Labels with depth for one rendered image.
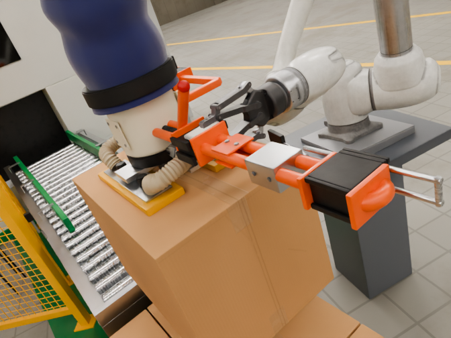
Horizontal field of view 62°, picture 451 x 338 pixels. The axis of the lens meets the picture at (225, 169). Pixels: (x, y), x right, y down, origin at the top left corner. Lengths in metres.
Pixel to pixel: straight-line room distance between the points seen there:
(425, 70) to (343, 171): 0.98
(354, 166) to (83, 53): 0.59
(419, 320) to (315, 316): 0.74
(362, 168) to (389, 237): 1.31
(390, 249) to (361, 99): 0.71
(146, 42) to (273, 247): 0.53
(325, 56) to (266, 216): 0.38
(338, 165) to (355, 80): 0.95
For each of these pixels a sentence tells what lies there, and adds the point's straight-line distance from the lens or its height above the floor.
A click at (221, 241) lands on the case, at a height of 1.01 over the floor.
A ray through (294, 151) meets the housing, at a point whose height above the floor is 1.22.
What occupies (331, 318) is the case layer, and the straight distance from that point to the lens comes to 1.19.
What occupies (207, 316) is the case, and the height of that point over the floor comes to 0.88.
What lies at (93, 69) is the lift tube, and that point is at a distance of 0.85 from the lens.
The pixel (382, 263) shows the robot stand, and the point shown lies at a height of 0.17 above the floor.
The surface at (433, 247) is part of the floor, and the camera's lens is 2.16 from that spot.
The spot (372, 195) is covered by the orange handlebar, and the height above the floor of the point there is 1.21.
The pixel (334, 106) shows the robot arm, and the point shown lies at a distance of 1.46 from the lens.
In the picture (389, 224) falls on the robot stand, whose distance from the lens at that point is 1.74.
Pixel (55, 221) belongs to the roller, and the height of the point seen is 0.53.
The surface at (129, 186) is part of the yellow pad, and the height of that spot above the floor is 1.09.
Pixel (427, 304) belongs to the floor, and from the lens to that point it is 1.92.
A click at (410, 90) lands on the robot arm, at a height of 0.94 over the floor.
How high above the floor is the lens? 1.49
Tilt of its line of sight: 28 degrees down
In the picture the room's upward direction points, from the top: 20 degrees counter-clockwise
